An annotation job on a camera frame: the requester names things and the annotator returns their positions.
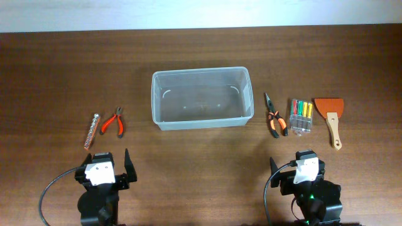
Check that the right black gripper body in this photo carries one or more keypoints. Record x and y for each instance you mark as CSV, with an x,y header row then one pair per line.
x,y
287,188

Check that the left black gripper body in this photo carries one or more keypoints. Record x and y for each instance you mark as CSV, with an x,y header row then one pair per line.
x,y
122,182

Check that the red socket bit rail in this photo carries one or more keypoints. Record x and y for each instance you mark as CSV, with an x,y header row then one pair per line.
x,y
92,131

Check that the colourful screwdriver set case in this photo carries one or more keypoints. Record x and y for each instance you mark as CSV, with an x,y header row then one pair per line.
x,y
301,117

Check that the orange black needle-nose pliers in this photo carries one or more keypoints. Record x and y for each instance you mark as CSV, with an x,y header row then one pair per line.
x,y
272,115

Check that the orange scraper wooden handle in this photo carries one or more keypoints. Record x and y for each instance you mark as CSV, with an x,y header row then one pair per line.
x,y
331,110

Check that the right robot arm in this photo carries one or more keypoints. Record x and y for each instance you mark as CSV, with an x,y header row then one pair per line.
x,y
320,206

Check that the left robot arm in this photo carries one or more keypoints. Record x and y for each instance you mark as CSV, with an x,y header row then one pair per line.
x,y
99,204

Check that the clear plastic container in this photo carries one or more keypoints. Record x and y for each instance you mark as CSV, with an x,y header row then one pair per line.
x,y
201,98

